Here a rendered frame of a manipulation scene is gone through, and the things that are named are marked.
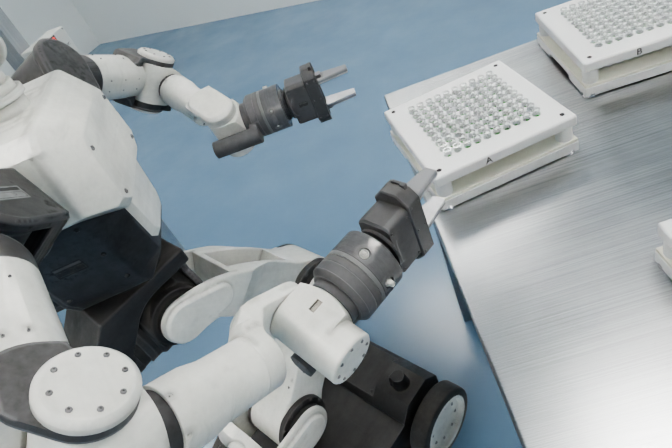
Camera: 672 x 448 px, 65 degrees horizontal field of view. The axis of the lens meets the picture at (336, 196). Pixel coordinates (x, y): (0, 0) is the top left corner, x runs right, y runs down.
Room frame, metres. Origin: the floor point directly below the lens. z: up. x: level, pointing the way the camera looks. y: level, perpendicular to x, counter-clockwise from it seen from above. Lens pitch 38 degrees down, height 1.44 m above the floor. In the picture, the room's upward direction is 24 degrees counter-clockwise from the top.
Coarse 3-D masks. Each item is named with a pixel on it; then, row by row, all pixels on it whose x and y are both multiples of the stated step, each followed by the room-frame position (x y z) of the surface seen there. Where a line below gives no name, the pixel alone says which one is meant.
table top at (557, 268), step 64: (512, 64) 0.95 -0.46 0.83; (576, 128) 0.68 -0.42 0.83; (640, 128) 0.61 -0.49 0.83; (512, 192) 0.60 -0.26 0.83; (576, 192) 0.55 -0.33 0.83; (640, 192) 0.50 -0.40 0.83; (448, 256) 0.54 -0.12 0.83; (512, 256) 0.49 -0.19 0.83; (576, 256) 0.44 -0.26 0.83; (640, 256) 0.40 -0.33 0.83; (512, 320) 0.39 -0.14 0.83; (576, 320) 0.36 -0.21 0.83; (640, 320) 0.32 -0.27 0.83; (512, 384) 0.32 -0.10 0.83; (576, 384) 0.29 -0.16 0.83; (640, 384) 0.26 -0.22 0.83
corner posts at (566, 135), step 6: (564, 132) 0.63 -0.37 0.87; (570, 132) 0.63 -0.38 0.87; (558, 138) 0.64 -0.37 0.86; (564, 138) 0.63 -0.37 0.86; (570, 138) 0.63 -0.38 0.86; (444, 186) 0.63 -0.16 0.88; (450, 186) 0.63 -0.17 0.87; (438, 192) 0.64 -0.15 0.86; (444, 192) 0.63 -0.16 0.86; (450, 192) 0.63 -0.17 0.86
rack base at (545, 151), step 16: (400, 144) 0.81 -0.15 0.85; (544, 144) 0.65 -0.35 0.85; (560, 144) 0.63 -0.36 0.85; (576, 144) 0.63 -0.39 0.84; (512, 160) 0.64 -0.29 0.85; (528, 160) 0.63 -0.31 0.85; (544, 160) 0.63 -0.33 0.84; (464, 176) 0.66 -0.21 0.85; (480, 176) 0.64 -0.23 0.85; (496, 176) 0.63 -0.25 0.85; (512, 176) 0.63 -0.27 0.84; (432, 192) 0.66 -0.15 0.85; (464, 192) 0.63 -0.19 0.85; (480, 192) 0.63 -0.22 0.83
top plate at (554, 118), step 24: (480, 72) 0.86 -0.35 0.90; (504, 72) 0.82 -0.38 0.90; (432, 96) 0.85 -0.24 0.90; (480, 96) 0.78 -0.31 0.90; (528, 96) 0.72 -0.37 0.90; (408, 120) 0.81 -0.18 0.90; (480, 120) 0.72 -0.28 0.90; (552, 120) 0.64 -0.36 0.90; (576, 120) 0.63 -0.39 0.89; (408, 144) 0.74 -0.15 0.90; (432, 144) 0.71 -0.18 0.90; (480, 144) 0.66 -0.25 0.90; (504, 144) 0.63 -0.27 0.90; (528, 144) 0.63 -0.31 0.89; (432, 168) 0.65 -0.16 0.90; (456, 168) 0.63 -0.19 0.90
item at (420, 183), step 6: (426, 168) 0.55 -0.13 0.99; (420, 174) 0.54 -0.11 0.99; (426, 174) 0.54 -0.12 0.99; (432, 174) 0.53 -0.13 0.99; (414, 180) 0.54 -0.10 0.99; (420, 180) 0.53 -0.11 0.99; (426, 180) 0.53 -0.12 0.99; (432, 180) 0.53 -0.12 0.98; (408, 186) 0.53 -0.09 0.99; (414, 186) 0.52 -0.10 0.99; (420, 186) 0.52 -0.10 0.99; (426, 186) 0.52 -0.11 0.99; (420, 192) 0.51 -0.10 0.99; (420, 198) 0.51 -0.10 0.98
